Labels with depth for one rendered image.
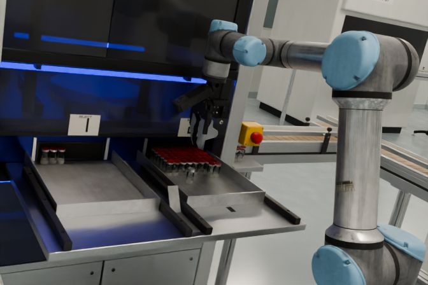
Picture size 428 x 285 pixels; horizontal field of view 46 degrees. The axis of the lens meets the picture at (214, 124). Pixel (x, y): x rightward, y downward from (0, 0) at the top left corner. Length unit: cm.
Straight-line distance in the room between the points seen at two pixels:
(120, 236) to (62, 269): 48
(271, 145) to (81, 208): 92
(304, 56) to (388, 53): 32
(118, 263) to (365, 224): 89
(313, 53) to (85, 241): 69
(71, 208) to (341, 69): 67
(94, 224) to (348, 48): 68
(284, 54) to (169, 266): 84
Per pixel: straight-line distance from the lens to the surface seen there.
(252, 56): 129
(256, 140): 169
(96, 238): 115
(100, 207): 124
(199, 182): 153
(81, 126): 143
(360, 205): 103
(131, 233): 119
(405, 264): 115
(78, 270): 164
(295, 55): 132
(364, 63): 98
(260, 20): 162
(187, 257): 180
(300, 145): 203
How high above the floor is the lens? 144
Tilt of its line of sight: 15 degrees down
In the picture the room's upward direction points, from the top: 11 degrees clockwise
